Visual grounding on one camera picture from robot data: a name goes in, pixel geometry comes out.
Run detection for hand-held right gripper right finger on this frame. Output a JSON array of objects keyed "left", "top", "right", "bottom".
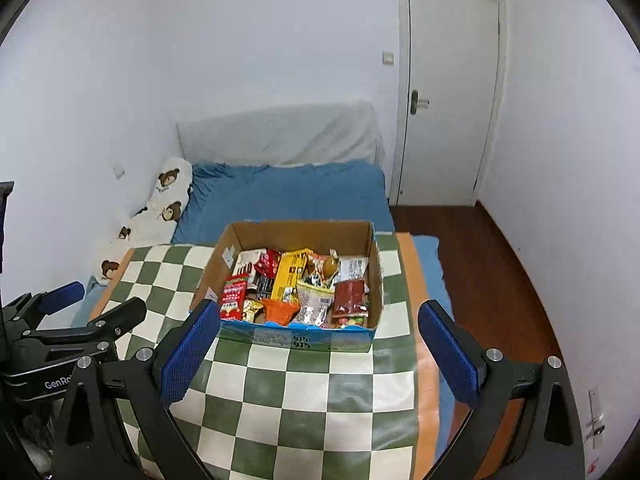
[{"left": 418, "top": 300, "right": 587, "bottom": 480}]

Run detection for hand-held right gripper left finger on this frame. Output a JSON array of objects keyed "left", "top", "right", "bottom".
[{"left": 50, "top": 299, "right": 222, "bottom": 480}]

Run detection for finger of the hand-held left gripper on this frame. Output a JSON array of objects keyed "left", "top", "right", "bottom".
[
  {"left": 0, "top": 281, "right": 86, "bottom": 334},
  {"left": 75, "top": 297, "right": 148, "bottom": 341}
]

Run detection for cardboard box with blue print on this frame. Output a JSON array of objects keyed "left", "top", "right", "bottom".
[{"left": 190, "top": 219, "right": 385, "bottom": 354}]

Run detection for yellow brown snack packet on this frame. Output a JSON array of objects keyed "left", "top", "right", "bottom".
[{"left": 242, "top": 297, "right": 266, "bottom": 324}]

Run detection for white brown snack box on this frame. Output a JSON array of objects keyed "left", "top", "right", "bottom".
[{"left": 230, "top": 250, "right": 267, "bottom": 279}]

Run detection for green white checkered mat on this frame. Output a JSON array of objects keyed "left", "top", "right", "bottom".
[{"left": 87, "top": 232, "right": 451, "bottom": 480}]

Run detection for bear print pillow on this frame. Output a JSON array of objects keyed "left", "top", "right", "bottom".
[{"left": 95, "top": 157, "right": 194, "bottom": 284}]

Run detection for clear speckled snack packet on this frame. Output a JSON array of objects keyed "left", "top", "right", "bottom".
[{"left": 292, "top": 280, "right": 336, "bottom": 329}]

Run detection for blue bed sheet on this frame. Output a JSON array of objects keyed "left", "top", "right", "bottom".
[{"left": 70, "top": 160, "right": 458, "bottom": 461}]

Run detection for white covered headboard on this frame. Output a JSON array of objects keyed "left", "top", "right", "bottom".
[{"left": 177, "top": 100, "right": 386, "bottom": 167}]

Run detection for white door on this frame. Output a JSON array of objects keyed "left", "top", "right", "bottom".
[{"left": 390, "top": 0, "right": 508, "bottom": 207}]

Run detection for white wall socket with cables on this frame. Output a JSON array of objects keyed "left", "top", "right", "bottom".
[{"left": 586, "top": 385, "right": 607, "bottom": 450}]

